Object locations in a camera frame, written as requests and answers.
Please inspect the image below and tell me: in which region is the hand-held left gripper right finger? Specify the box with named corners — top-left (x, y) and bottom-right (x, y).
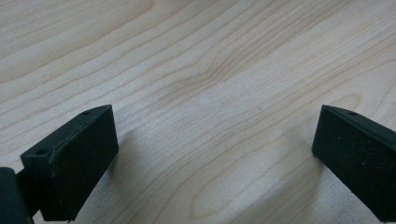
top-left (312, 105), bottom-right (396, 223)

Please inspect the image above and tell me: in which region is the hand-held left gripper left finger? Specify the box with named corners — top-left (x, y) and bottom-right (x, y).
top-left (17, 104), bottom-right (120, 223)

